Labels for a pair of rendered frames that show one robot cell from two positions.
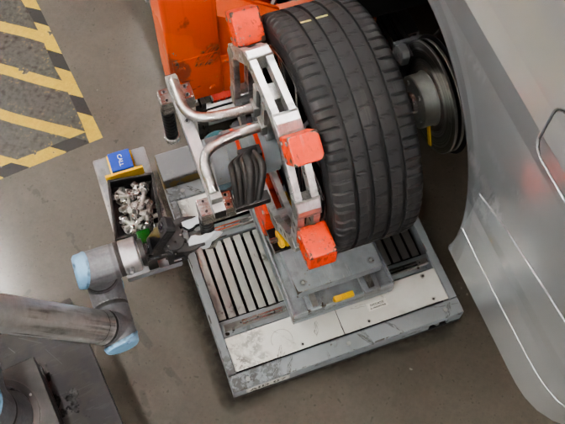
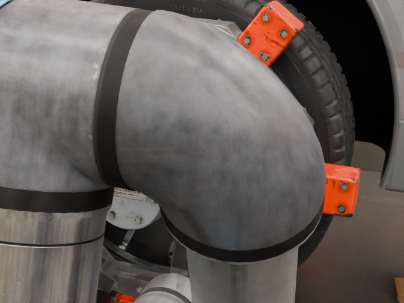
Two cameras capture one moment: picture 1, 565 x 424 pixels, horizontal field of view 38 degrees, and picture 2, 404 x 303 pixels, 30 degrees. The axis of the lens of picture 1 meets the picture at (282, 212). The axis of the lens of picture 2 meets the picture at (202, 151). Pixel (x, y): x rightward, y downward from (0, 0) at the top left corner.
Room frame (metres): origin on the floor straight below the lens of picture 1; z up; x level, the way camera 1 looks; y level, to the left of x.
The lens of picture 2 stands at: (0.28, 1.05, 1.30)
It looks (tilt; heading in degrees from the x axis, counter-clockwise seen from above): 18 degrees down; 307
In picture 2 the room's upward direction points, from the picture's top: 4 degrees clockwise
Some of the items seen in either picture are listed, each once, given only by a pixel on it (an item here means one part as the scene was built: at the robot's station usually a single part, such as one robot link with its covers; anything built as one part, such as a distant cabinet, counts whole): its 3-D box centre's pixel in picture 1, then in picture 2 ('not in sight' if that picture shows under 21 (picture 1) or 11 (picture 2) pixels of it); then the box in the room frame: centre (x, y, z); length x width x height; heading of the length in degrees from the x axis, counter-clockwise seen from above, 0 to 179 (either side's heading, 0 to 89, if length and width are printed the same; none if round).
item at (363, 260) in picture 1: (319, 214); not in sight; (1.20, -0.12, 0.32); 0.40 x 0.30 x 0.28; 22
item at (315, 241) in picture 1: (316, 245); (330, 189); (0.85, -0.09, 0.85); 0.09 x 0.08 x 0.07; 22
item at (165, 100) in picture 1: (176, 98); not in sight; (1.22, 0.29, 0.93); 0.09 x 0.05 x 0.05; 112
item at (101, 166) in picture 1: (136, 211); not in sight; (1.13, 0.45, 0.44); 0.43 x 0.17 x 0.03; 22
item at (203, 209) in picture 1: (216, 207); not in sight; (0.90, 0.16, 0.93); 0.09 x 0.05 x 0.05; 112
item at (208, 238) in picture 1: (205, 242); not in sight; (0.86, 0.19, 0.81); 0.09 x 0.03 x 0.06; 104
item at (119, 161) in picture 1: (120, 161); not in sight; (1.29, 0.52, 0.47); 0.07 x 0.07 x 0.02; 22
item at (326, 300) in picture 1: (317, 240); not in sight; (1.20, -0.12, 0.13); 0.50 x 0.36 x 0.10; 22
